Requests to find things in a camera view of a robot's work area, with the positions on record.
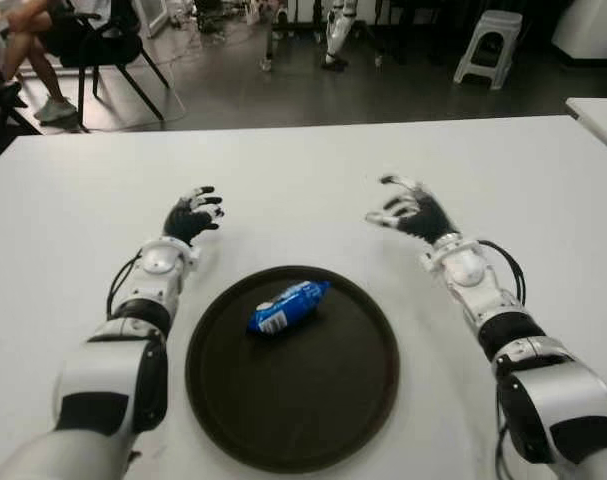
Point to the blue Oreo packet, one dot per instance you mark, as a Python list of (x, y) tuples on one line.
[(288, 307)]

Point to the black wheeled stand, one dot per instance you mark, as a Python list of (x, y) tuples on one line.
[(270, 40)]

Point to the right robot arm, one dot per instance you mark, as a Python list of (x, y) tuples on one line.
[(528, 350)]

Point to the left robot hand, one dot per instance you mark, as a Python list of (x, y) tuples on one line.
[(185, 222)]

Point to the white plastic stool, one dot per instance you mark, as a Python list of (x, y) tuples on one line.
[(488, 45)]

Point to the neighbouring white table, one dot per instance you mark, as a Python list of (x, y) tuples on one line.
[(600, 117)]

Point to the round dark brown tray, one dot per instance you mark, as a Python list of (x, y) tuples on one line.
[(333, 390)]

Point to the white cabinet with black base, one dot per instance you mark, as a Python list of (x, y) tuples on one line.
[(593, 35)]

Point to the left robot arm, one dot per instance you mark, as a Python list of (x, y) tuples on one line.
[(108, 360)]

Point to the seated person in shorts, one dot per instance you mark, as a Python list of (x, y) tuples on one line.
[(38, 55)]

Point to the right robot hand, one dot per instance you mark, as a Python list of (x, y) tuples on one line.
[(423, 215)]

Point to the white humanoid robot leg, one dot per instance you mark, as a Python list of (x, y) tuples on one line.
[(335, 35)]

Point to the black chair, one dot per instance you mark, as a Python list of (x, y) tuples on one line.
[(108, 47)]

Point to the white framed board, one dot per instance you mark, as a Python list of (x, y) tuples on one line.
[(155, 17)]

